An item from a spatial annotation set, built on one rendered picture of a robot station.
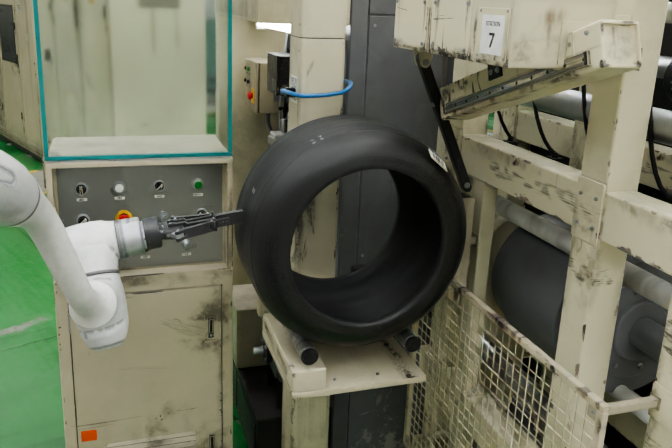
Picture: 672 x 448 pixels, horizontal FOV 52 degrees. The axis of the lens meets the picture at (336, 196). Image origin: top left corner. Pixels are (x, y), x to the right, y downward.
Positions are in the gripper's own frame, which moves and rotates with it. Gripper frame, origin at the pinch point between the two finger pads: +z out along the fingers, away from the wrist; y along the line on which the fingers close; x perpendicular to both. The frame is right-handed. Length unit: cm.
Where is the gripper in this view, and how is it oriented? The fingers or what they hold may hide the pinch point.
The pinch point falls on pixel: (229, 218)
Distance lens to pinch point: 169.7
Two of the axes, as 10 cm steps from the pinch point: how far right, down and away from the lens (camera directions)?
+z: 9.5, -1.8, 2.6
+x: 0.9, 9.5, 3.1
